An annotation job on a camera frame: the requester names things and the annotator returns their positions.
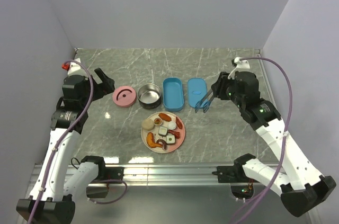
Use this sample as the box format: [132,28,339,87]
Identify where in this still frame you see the steel serving tongs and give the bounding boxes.
[194,89,214,113]

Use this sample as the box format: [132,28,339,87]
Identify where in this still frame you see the blue lunch box lid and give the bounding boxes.
[188,78,207,107]

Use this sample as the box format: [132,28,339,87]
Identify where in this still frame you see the round steel bowl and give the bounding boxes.
[137,84,162,110]

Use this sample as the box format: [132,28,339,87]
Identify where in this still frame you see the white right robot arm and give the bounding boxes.
[211,71,336,217]

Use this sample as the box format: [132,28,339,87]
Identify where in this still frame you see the orange fried nugget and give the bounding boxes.
[158,113,172,122]

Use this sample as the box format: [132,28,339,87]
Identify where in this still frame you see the beige round bun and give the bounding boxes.
[141,119,155,131]

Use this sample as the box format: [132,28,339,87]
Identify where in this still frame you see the orange fried shrimp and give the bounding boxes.
[146,132,163,148]

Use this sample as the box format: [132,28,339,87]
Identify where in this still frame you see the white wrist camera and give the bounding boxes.
[61,62,87,76]
[228,57,251,79]

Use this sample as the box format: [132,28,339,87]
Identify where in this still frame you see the sushi roll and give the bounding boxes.
[158,126,168,137]
[166,134,176,145]

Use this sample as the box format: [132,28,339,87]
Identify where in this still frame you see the pink round lid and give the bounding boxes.
[112,86,137,107]

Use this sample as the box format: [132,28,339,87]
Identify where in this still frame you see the pink and cream plate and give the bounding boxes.
[141,111,186,154]

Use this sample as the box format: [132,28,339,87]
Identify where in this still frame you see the white round rice cake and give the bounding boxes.
[167,121,177,130]

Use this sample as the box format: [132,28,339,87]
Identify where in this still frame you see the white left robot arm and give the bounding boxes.
[16,68,115,223]

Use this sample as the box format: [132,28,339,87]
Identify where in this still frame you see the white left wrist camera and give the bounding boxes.
[61,62,87,76]

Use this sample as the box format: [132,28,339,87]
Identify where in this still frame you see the dark red octopus sausage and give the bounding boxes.
[156,139,167,150]

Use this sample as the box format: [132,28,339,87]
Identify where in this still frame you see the blue lunch box base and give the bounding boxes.
[163,77,184,112]

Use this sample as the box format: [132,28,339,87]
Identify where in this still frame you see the red chicken drumstick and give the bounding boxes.
[167,129,181,139]

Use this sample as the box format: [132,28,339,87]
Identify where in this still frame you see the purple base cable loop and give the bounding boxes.
[88,179,128,205]

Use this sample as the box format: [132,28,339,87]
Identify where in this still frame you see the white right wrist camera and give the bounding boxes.
[228,57,251,79]

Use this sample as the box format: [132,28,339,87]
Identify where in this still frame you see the aluminium front rail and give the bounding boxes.
[26,162,292,187]

